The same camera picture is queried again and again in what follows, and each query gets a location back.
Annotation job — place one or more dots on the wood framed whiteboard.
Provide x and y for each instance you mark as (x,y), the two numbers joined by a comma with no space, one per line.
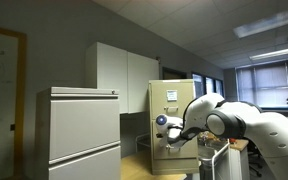
(0,100)

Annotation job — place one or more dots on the white base cabinet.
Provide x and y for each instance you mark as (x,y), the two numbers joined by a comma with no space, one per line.
(239,163)

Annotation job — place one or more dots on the small dark windows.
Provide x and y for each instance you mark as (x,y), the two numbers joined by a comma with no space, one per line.
(207,85)

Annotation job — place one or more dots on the large ceiling light panel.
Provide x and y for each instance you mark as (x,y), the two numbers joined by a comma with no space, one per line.
(267,23)

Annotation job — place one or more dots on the window with blinds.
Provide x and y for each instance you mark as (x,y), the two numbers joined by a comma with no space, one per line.
(270,83)

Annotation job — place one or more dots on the beige labelled cabinet drawer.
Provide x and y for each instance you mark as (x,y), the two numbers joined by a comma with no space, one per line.
(160,106)

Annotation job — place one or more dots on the white wall cabinet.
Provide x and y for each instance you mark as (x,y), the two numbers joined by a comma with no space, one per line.
(117,76)

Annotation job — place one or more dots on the white paper label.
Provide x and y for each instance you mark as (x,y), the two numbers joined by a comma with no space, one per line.
(171,95)

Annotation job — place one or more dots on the grey metal filing cabinet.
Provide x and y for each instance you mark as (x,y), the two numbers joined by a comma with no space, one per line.
(80,126)

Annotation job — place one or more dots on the black swivel chair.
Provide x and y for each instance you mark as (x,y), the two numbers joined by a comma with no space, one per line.
(254,161)

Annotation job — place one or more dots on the beige metal filing cabinet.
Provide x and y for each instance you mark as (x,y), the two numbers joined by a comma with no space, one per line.
(190,166)

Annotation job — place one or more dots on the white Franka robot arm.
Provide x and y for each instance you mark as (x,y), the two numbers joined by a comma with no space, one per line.
(267,133)

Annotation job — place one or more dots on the narrow ceiling light strip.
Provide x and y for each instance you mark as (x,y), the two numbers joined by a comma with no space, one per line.
(277,52)

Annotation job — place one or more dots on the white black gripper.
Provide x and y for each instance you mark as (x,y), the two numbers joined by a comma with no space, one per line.
(172,135)

